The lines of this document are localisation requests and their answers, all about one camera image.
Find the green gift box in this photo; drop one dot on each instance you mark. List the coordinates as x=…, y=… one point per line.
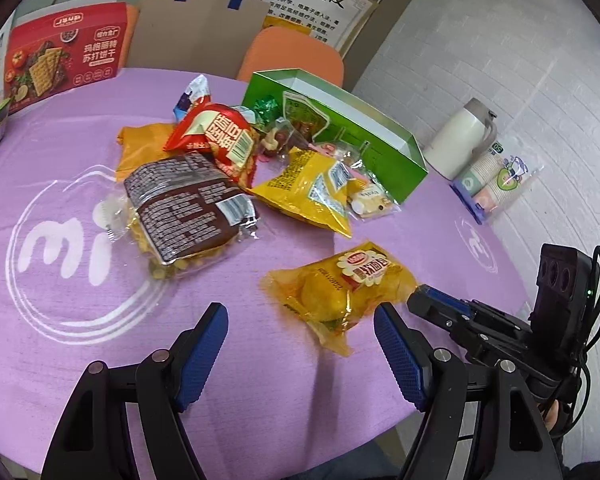
x=388, y=150

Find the green foil candy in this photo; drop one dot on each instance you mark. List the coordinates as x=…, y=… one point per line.
x=267, y=110

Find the red white small bag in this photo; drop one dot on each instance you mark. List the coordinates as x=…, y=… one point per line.
x=197, y=92

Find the date walnut clear pack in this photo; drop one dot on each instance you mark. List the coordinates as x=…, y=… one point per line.
x=278, y=140

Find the purple tablecloth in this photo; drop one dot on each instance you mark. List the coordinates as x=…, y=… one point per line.
x=276, y=402

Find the yellow chips bag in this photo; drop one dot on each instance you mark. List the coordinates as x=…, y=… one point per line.
x=312, y=188

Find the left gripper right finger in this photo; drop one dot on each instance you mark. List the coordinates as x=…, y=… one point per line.
x=510, y=440

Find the pink edged snack pack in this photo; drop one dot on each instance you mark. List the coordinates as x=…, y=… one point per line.
x=348, y=155

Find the spicy strip clear pack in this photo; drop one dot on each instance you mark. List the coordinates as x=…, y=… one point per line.
x=303, y=115

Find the white biscuit pack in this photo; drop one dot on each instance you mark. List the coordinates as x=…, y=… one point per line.
x=369, y=200

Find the clear yellow bread pack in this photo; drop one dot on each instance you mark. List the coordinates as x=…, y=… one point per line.
x=333, y=295

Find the orange snack bag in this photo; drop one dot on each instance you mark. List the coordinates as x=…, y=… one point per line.
x=141, y=145

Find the brown paper bag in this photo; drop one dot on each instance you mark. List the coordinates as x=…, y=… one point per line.
x=198, y=36

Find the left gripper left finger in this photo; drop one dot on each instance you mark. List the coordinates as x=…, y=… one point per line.
x=92, y=439

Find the person right hand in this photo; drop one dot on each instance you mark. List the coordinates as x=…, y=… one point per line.
x=550, y=416

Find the red broad bean bag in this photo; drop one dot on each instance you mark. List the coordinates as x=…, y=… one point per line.
x=224, y=134

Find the white thermos jug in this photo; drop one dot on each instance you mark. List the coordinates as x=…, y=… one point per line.
x=468, y=132

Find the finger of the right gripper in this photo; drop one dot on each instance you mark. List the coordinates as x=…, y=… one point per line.
x=438, y=308

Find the red cracker box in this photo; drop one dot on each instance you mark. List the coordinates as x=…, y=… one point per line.
x=67, y=49

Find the brown label popcorn bag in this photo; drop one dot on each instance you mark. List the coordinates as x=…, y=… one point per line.
x=183, y=214

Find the right orange chair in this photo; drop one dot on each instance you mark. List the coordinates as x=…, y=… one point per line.
x=278, y=48

